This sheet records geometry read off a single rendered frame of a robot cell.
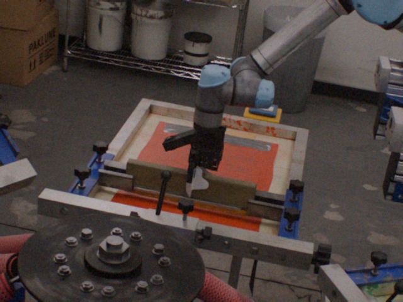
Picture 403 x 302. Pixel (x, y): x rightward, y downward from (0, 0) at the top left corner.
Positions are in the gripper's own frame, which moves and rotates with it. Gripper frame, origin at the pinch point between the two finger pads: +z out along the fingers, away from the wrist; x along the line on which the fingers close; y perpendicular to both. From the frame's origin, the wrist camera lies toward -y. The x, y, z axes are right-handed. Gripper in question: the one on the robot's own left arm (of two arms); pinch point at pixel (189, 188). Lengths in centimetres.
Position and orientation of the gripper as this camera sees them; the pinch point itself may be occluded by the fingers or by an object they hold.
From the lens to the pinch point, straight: 210.9
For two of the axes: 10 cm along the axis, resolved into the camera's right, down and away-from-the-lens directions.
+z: -1.4, 8.9, 4.3
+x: 1.8, -4.1, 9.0
